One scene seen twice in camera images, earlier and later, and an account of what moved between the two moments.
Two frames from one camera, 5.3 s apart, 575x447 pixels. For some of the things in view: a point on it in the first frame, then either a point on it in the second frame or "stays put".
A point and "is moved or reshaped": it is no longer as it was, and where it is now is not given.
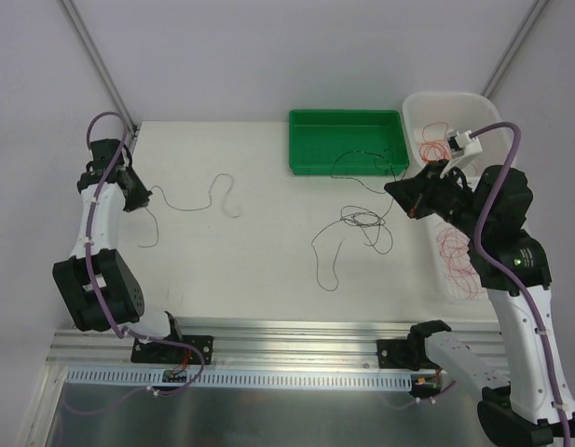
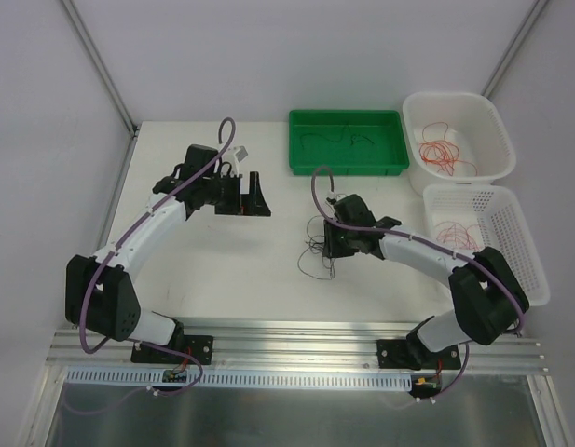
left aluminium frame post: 99,65 stays put
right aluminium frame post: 517,41 stays put
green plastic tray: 348,142 stays put
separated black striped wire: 193,209 is moved or reshaped
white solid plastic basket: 430,116 stays put
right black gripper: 430,192 → 338,238
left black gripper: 135,190 → 243,195
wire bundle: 375,172 → 312,262
